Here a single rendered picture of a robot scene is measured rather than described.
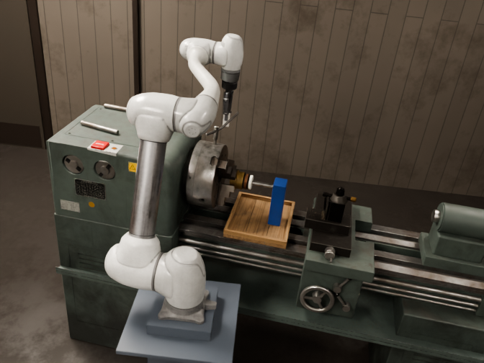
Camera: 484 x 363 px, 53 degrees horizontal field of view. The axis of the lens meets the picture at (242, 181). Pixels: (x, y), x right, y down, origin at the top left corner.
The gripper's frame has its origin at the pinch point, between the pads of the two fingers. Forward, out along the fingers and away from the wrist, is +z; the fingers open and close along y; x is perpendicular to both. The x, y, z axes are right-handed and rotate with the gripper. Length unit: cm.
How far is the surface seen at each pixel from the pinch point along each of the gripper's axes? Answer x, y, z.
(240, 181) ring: -14.0, -22.7, 19.8
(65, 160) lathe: 62, -45, 13
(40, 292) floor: 106, -16, 130
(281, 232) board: -37, -27, 41
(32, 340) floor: 90, -51, 130
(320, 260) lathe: -56, -48, 37
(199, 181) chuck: 3.0, -34.1, 17.4
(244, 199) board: -14.3, -5.0, 41.0
